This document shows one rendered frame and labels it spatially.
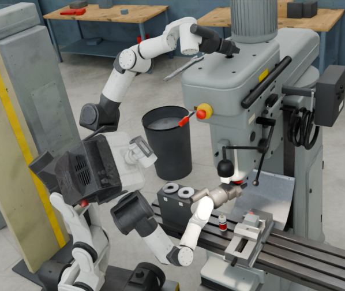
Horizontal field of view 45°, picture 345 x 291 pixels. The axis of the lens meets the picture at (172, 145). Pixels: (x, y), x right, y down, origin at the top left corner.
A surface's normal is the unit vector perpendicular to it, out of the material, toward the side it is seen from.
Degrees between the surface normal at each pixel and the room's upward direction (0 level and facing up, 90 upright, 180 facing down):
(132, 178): 58
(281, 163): 90
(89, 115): 63
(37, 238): 90
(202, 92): 90
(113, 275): 0
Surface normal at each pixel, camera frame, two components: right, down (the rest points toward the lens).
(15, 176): 0.83, 0.19
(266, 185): -0.54, 0.08
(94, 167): 0.74, -0.37
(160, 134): -0.22, 0.60
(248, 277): -0.14, -0.84
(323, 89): -0.54, 0.51
